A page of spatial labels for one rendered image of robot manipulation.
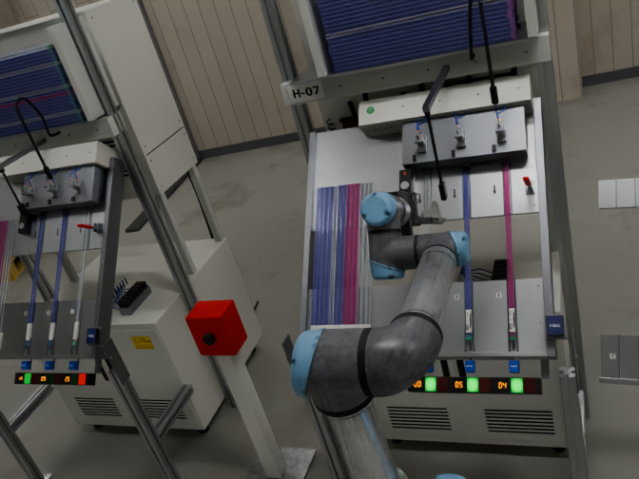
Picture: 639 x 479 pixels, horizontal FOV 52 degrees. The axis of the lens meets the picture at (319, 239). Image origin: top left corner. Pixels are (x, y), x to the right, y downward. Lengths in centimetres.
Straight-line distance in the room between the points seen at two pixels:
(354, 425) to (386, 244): 42
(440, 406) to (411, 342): 127
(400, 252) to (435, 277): 17
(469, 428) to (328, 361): 135
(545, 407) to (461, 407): 27
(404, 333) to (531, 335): 70
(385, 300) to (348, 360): 78
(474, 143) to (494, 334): 52
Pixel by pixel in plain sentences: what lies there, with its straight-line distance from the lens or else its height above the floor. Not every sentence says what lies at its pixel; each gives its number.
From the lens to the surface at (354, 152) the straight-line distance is 202.
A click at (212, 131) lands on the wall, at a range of 630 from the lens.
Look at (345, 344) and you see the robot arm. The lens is 108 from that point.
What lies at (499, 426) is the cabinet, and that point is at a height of 15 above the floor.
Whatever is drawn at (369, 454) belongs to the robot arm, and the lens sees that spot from 125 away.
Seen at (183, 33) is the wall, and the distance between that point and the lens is 611.
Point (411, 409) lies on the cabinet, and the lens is 237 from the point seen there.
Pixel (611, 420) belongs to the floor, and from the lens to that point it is 258.
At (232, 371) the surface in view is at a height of 54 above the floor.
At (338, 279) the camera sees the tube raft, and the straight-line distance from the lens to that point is 189.
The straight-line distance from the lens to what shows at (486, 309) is 177.
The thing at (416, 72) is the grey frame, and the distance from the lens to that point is 191.
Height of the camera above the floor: 182
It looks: 26 degrees down
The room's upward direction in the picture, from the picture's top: 17 degrees counter-clockwise
